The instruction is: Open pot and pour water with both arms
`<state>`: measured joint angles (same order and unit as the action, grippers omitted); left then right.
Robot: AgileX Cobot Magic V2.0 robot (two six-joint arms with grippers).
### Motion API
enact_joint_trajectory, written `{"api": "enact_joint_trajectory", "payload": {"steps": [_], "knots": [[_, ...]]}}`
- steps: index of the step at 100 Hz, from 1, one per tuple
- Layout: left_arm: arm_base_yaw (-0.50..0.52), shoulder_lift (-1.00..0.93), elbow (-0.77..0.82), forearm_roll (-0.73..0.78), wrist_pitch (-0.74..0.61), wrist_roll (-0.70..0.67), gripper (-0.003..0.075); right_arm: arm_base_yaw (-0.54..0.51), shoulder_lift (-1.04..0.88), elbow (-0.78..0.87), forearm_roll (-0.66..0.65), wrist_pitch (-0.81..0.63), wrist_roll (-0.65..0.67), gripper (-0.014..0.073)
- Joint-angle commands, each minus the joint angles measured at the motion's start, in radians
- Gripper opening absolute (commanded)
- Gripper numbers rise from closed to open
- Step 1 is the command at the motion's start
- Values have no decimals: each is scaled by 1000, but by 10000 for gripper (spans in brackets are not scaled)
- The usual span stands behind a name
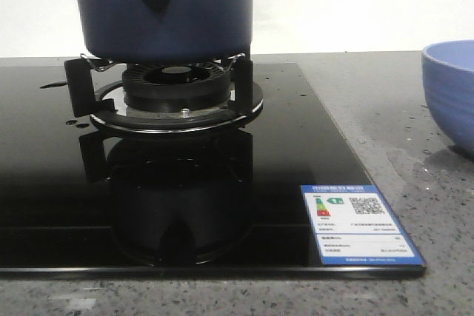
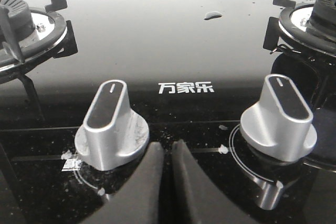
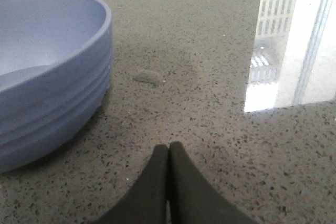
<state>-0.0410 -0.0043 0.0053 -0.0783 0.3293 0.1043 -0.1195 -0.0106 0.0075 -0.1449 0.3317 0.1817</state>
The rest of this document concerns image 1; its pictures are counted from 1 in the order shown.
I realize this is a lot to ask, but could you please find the blue energy efficiency label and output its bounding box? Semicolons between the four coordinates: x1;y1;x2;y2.
301;185;423;266

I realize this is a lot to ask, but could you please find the black glass gas cooktop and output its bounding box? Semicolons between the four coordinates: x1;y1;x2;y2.
1;64;426;279

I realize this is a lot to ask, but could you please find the light blue bowl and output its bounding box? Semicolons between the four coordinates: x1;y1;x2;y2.
421;39;473;157

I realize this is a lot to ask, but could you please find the dark blue cooking pot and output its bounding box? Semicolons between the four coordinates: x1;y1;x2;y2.
77;0;253;63

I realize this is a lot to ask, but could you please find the black pot support grate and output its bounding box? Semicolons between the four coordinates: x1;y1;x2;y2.
64;53;263;135

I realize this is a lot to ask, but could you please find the black gas burner head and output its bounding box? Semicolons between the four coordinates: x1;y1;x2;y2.
122;64;230;112

